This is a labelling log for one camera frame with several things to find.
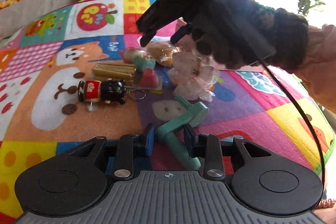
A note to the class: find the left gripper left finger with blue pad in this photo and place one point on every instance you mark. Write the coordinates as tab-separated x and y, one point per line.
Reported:
131	147

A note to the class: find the colourful cartoon play mat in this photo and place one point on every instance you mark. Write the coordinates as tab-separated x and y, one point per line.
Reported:
43	62

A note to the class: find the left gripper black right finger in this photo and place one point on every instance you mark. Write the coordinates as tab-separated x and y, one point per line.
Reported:
208	147

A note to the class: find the teal plastic holder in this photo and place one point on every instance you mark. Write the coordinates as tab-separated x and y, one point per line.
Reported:
193	115

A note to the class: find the bread bun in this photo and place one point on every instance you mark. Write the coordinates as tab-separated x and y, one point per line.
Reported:
162	52

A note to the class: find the pink strawberry eraser toy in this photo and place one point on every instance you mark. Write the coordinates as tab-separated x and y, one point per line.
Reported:
149	79

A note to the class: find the pink white lace cloth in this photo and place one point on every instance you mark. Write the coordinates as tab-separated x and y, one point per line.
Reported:
193	79

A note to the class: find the black red doll keychain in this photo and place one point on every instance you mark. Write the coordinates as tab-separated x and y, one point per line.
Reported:
94	92

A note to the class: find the right hand dark glove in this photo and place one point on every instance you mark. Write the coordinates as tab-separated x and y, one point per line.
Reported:
274	36

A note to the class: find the pink green pig toy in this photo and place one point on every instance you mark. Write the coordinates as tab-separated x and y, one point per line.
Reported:
137	57

